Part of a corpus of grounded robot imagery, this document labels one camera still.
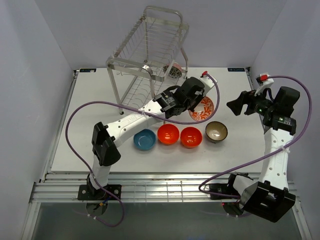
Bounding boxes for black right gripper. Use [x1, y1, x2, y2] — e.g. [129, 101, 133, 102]
[226, 85, 276, 117]

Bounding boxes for floral black-white patterned bowl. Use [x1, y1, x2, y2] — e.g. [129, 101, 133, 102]
[167, 63, 182, 79]

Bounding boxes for white orange patterned bowl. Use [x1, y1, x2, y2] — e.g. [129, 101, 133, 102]
[188, 96, 215, 122]

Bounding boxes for brown cream-inside bowl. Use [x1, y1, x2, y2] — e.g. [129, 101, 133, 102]
[205, 121, 228, 144]

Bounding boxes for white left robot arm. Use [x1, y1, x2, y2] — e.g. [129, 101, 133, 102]
[86, 75, 217, 200]

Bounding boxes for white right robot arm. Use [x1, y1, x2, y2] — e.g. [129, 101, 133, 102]
[225, 86, 300, 223]

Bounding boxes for orange plastic bowl right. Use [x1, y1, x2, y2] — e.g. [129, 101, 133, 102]
[180, 126, 203, 149]

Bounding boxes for orange plastic bowl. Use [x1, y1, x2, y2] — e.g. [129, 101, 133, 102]
[157, 124, 180, 145]
[180, 126, 203, 149]

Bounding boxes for orange plastic bowl left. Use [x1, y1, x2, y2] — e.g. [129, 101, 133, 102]
[157, 124, 180, 145]

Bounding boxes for blue ceramic bowl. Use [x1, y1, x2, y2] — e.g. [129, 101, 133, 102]
[133, 129, 156, 151]

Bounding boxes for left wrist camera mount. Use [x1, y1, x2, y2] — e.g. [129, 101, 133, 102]
[200, 71, 218, 89]

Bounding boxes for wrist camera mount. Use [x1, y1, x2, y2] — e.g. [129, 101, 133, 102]
[256, 72, 274, 94]
[200, 71, 218, 89]

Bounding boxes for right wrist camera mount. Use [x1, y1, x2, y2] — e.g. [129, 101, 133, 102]
[256, 72, 274, 94]

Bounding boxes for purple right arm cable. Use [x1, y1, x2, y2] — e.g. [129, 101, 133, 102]
[198, 75, 313, 218]

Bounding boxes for steel wire dish rack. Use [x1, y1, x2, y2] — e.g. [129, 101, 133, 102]
[105, 5, 189, 115]

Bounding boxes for aluminium table frame rails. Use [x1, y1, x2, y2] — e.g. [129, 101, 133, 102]
[19, 67, 313, 240]

